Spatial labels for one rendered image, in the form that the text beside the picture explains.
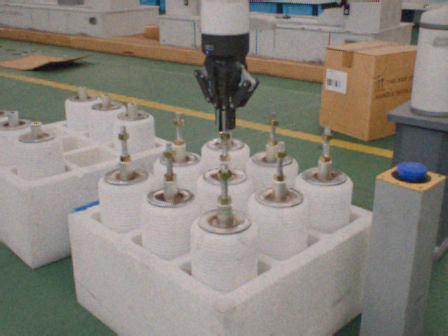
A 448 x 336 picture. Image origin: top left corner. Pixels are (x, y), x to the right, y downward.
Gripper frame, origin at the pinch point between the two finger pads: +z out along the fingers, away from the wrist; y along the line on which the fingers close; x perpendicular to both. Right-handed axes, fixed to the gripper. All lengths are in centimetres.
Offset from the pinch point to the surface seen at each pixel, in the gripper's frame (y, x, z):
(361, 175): -18, 72, 35
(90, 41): -282, 137, 29
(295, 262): 18.5, -3.5, 17.0
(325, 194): 14.7, 8.3, 11.0
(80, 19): -301, 142, 16
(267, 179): 2.5, 7.9, 11.9
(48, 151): -38.0, -13.3, 11.8
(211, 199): 1.5, -4.6, 12.1
